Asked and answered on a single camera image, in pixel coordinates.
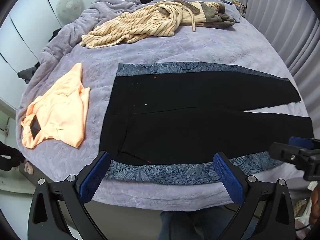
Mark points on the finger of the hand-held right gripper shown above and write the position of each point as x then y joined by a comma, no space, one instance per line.
301,141
282,152

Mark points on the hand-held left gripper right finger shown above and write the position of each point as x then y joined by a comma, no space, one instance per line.
230,180

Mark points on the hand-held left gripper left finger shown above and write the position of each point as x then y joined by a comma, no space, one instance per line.
95,177

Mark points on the black pants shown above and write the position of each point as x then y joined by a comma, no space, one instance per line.
190,125

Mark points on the person's legs in jeans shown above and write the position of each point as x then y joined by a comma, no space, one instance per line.
192,226

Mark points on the blue patterned cloth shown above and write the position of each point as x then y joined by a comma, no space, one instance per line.
160,173

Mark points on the peach orange garment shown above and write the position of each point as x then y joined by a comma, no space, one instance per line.
58,115

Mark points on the black cloth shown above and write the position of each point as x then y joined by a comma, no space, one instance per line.
10,156

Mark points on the grey curtain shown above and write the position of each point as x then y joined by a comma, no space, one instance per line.
282,22

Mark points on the dark grey cloth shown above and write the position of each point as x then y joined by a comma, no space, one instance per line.
26,73

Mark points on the purple plush blanket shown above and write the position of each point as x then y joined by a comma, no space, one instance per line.
155,52

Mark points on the brown grey fleece garment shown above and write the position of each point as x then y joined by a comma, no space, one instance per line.
215,15

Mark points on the beige striped fleece robe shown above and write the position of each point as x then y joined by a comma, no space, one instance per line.
140,25

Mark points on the white wardrobe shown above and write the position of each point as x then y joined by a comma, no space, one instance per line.
27,25

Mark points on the round white plush toy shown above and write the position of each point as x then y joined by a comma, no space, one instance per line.
68,5

